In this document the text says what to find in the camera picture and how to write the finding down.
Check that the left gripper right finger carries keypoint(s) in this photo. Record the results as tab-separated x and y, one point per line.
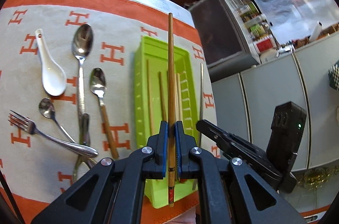
230	191

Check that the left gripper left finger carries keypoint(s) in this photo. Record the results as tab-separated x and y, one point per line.
112	191

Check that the brown wooden chopstick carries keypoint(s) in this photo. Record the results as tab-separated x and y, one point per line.
171	113

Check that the small steel teaspoon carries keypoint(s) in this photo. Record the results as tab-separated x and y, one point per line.
46	108

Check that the steel spoon wooden handle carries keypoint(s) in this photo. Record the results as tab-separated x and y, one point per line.
98	87

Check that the white ceramic soup spoon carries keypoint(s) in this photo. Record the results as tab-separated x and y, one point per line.
54	79

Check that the large steel spoon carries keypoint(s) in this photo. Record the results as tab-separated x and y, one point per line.
81	47

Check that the orange white H-pattern cloth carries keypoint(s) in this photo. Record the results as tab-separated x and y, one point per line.
38	161

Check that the steel chopstick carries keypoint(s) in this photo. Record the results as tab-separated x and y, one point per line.
201	99

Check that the green plastic utensil tray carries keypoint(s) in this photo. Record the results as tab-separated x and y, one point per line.
151	89

